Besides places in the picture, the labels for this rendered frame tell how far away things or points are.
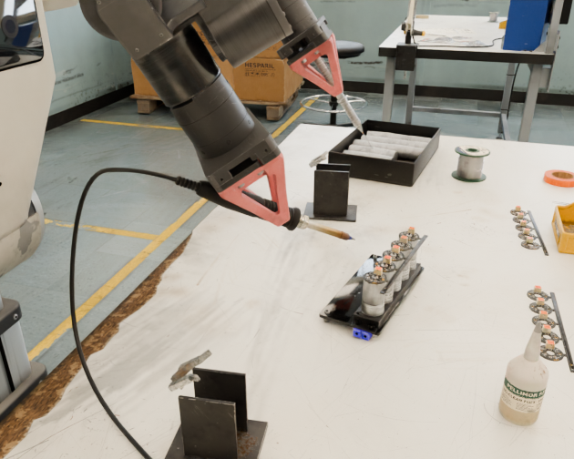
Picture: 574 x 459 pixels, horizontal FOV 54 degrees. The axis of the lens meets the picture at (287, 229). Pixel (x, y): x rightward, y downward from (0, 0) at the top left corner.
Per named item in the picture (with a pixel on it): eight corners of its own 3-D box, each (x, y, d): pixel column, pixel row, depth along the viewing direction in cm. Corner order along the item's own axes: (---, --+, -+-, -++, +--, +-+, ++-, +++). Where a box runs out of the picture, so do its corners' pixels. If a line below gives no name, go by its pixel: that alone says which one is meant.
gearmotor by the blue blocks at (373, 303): (357, 318, 62) (360, 279, 60) (365, 307, 64) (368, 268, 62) (378, 325, 61) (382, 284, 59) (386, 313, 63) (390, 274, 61)
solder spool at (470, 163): (455, 168, 108) (458, 142, 106) (488, 173, 105) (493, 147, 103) (447, 178, 103) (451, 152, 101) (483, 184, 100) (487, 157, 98)
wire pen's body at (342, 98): (353, 125, 84) (312, 60, 80) (362, 118, 83) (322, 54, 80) (352, 127, 82) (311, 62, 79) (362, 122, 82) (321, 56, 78)
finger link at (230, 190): (299, 186, 60) (253, 113, 55) (320, 213, 54) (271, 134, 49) (245, 220, 60) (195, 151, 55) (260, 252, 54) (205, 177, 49)
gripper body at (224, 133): (256, 121, 57) (216, 57, 53) (281, 152, 48) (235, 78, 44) (202, 157, 57) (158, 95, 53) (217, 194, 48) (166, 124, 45)
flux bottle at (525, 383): (498, 422, 50) (519, 330, 46) (497, 396, 53) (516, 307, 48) (539, 430, 49) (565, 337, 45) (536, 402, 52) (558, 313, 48)
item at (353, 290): (378, 341, 60) (379, 332, 60) (318, 321, 63) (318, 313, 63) (424, 274, 73) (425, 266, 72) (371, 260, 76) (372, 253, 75)
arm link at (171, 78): (128, 37, 49) (119, 54, 44) (195, -6, 48) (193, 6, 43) (174, 104, 52) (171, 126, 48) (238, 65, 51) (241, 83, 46)
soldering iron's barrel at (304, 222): (343, 240, 61) (290, 223, 58) (349, 228, 60) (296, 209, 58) (347, 246, 59) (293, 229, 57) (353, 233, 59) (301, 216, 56)
